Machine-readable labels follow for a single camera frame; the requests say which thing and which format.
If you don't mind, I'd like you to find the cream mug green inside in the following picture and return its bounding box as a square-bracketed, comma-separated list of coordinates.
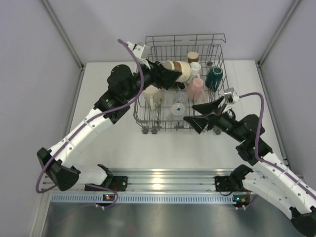
[142, 85, 163, 111]

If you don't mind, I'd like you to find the pink mug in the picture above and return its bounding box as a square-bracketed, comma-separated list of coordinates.
[186, 78, 206, 101]

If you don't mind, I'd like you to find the light blue mug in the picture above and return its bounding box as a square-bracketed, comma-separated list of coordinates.
[171, 103, 186, 116]

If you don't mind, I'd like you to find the clear glass tumbler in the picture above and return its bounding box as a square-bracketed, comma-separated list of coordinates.
[175, 91, 188, 103]

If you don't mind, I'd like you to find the white cup teal base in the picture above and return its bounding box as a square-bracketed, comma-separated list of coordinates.
[205, 67, 223, 92]

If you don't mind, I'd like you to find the cream mug with handle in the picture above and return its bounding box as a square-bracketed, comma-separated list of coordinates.
[190, 62, 201, 79]

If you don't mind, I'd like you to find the grey wire dish rack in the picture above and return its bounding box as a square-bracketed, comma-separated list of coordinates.
[133, 33, 229, 134]

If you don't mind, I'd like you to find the black skull mug red inside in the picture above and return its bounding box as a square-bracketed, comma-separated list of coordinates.
[172, 81, 186, 90]

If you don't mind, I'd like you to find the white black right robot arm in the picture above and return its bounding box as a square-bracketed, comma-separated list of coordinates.
[37, 61, 182, 191]

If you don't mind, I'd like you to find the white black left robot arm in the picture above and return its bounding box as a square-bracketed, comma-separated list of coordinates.
[184, 113, 316, 237]

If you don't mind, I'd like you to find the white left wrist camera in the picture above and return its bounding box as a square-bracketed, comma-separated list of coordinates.
[224, 87, 239, 111]

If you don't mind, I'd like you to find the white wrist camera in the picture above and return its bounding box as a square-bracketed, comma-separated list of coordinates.
[128, 42, 151, 68]
[224, 87, 239, 111]

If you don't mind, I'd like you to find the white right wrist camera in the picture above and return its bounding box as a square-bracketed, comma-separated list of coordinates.
[128, 42, 151, 68]

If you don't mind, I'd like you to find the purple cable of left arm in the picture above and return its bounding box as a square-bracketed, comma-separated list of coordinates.
[238, 92, 316, 209]

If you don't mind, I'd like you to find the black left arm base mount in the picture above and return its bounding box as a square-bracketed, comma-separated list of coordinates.
[214, 175, 246, 196]

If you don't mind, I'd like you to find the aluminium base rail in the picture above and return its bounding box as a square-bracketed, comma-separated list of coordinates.
[40, 167, 309, 196]

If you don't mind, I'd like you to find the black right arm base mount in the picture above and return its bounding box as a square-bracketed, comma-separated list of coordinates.
[84, 175, 128, 192]

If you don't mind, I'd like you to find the aluminium corner frame post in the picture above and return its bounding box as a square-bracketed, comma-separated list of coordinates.
[39, 0, 84, 70]

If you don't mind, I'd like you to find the perforated blue-grey cable tray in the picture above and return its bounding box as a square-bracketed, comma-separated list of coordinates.
[51, 194, 236, 204]

